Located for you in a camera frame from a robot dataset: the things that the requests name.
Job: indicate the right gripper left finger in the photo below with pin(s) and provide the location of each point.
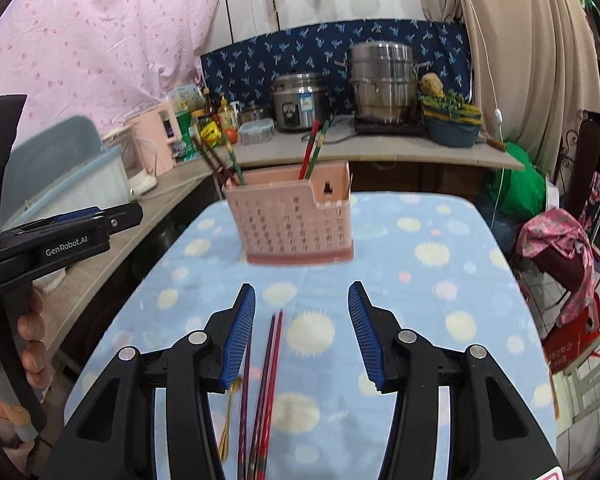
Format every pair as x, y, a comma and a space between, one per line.
111, 434

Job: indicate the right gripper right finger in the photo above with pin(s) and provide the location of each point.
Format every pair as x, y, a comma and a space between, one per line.
493, 434

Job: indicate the red patterned chopstick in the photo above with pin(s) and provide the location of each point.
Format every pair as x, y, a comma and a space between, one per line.
265, 419

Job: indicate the dark red chopstick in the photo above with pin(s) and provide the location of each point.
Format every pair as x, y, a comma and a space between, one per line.
212, 162

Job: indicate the pink plastic utensil basket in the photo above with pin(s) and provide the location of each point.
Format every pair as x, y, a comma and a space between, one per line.
285, 221

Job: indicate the bright red chopstick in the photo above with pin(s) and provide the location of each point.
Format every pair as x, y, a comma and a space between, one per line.
308, 151

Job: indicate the person's left hand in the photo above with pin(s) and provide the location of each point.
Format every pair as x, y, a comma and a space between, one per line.
36, 364

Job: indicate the white dish drainer box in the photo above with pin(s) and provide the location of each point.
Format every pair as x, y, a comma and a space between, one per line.
62, 169

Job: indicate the maroon patterned chopstick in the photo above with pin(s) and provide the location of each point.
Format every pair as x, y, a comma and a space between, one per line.
258, 415

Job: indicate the white soy milk maker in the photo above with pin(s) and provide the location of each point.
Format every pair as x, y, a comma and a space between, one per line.
140, 177

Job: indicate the blue patterned table cloth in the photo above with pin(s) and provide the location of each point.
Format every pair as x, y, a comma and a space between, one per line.
429, 259

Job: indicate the pink electric kettle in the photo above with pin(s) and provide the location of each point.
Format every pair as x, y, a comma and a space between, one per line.
156, 130

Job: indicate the green tin can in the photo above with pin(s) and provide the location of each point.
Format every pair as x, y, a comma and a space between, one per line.
185, 123

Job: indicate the pink floral bag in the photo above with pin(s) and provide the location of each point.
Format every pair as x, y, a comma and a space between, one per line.
559, 247

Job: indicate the brown chopstick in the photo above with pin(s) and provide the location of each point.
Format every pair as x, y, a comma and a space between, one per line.
207, 162

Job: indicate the pink dotted curtain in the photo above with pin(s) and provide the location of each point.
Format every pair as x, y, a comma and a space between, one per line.
103, 59

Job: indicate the yellow snack packet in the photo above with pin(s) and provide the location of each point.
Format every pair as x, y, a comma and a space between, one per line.
210, 132

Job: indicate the green plastic bag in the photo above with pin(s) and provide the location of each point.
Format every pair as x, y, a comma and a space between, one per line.
520, 194

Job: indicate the red tomato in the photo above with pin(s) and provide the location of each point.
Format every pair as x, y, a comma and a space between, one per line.
231, 135

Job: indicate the yellow oil bottle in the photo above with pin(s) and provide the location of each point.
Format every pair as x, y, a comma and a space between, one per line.
226, 114

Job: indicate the small steel pot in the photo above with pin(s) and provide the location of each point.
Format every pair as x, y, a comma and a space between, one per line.
251, 112

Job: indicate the clear food container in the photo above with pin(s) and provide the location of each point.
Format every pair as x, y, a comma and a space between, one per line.
256, 131

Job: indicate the navy floral backsplash cloth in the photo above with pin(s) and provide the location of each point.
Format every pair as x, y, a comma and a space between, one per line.
244, 71

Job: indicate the blue basin with greens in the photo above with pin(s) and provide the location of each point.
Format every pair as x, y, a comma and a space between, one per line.
449, 120

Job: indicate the silver rice cooker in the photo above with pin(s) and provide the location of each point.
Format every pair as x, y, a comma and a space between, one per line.
299, 100

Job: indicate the green striped chopstick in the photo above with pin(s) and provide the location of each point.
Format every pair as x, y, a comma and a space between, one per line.
316, 149

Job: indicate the black induction cooker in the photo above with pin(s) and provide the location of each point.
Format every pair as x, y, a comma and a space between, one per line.
365, 128

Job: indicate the stainless steel steamer pot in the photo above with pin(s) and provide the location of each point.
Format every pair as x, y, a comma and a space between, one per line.
384, 78

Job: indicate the beige hanging curtain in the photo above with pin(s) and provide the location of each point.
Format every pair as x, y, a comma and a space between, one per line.
535, 68

